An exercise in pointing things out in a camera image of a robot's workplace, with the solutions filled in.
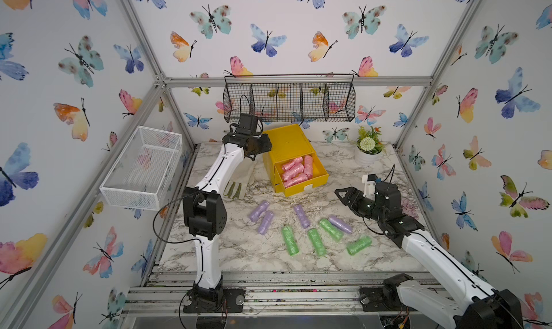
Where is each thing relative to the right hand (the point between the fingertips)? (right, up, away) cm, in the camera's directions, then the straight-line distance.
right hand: (341, 192), depth 78 cm
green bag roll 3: (-2, -17, +10) cm, 19 cm away
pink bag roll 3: (-11, +10, +11) cm, 18 cm away
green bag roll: (-18, -20, +6) cm, 28 cm away
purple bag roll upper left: (-31, -10, +16) cm, 37 cm away
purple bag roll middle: (-12, -13, +12) cm, 22 cm away
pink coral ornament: (+29, -7, +7) cm, 30 cm away
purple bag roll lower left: (-29, -15, +11) cm, 35 cm away
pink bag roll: (-19, +10, +10) cm, 24 cm away
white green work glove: (-42, +4, +26) cm, 49 cm away
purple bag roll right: (+3, -15, +12) cm, 19 cm away
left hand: (-26, +20, +13) cm, 35 cm away
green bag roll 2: (-8, -20, +6) cm, 23 cm away
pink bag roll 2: (-17, +8, +9) cm, 21 cm away
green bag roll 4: (+10, -20, +6) cm, 24 cm away
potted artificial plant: (+18, +18, +20) cm, 33 cm away
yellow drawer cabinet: (-19, +20, +15) cm, 31 cm away
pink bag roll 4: (-15, +5, +6) cm, 17 cm away
